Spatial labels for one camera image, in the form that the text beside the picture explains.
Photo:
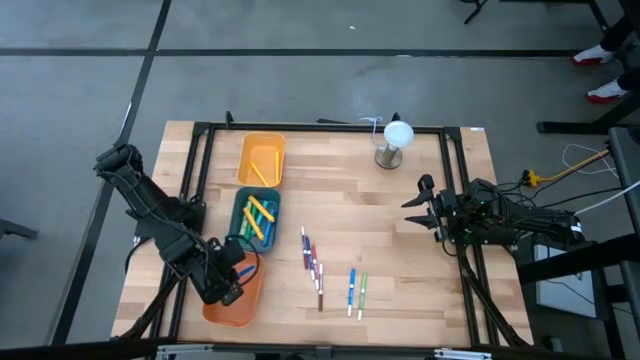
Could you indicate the teal highlighter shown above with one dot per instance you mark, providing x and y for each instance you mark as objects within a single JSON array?
[{"x": 260, "y": 220}]

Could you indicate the white table label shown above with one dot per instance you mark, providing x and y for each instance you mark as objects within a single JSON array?
[{"x": 477, "y": 129}]

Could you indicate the white marker light blue cap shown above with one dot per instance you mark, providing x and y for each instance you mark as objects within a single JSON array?
[{"x": 351, "y": 295}]

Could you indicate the white marker purple label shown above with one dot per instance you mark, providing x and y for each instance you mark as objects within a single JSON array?
[{"x": 309, "y": 255}]

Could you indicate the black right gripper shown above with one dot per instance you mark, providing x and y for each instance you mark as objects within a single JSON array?
[{"x": 455, "y": 220}]

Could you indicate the black furniture base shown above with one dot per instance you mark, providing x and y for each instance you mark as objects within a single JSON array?
[{"x": 575, "y": 127}]

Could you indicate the dark green plastic bin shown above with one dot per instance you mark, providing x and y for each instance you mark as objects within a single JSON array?
[{"x": 236, "y": 194}]

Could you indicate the yellow Sharpie highlighter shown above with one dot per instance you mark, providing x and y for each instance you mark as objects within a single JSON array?
[{"x": 261, "y": 208}]

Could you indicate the silver bracket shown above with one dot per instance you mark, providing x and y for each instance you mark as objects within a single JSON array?
[
  {"x": 462, "y": 355},
  {"x": 185, "y": 352}
]

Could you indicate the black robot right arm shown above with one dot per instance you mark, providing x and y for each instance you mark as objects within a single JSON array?
[{"x": 530, "y": 225}]

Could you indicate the dark chair base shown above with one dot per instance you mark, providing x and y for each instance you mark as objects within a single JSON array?
[{"x": 15, "y": 229}]

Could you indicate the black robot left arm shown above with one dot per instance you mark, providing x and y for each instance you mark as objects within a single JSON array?
[{"x": 150, "y": 210}]

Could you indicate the dark blue marker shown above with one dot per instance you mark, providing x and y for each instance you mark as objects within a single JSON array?
[{"x": 247, "y": 271}]

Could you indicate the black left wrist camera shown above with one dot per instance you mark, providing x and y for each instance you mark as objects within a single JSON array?
[{"x": 233, "y": 295}]

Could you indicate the thin yellow highlighter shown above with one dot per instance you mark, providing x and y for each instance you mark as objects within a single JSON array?
[
  {"x": 277, "y": 167},
  {"x": 258, "y": 173}
]

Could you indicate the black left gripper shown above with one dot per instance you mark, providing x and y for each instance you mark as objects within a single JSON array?
[{"x": 222, "y": 260}]

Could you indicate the black beam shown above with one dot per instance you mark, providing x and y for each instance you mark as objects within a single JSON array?
[{"x": 575, "y": 260}]

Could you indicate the yellow plastic bin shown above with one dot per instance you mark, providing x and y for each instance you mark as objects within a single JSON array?
[{"x": 250, "y": 145}]

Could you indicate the black aluminium table frame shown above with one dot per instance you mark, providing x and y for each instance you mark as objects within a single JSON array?
[{"x": 300, "y": 127}]

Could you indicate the white marker green cap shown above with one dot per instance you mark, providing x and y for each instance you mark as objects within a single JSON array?
[{"x": 362, "y": 297}]

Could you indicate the white box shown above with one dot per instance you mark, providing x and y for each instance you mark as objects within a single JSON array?
[{"x": 565, "y": 295}]

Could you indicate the white mushroom lamp brass base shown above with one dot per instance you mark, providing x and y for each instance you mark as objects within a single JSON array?
[{"x": 398, "y": 134}]

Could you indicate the white marker pink label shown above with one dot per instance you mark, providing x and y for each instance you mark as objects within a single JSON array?
[{"x": 314, "y": 260}]

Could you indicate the person's leg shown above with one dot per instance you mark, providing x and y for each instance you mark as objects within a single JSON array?
[
  {"x": 630, "y": 80},
  {"x": 622, "y": 32}
]

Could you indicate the orange plastic bin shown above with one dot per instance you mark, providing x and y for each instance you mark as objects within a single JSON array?
[{"x": 235, "y": 315}]

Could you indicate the blue highlighter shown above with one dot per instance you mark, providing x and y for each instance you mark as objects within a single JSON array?
[{"x": 269, "y": 235}]

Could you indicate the black bar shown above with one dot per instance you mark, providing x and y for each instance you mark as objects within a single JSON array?
[{"x": 75, "y": 350}]

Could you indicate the person's white red shoe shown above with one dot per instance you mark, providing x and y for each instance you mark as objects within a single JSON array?
[
  {"x": 606, "y": 92},
  {"x": 592, "y": 56}
]

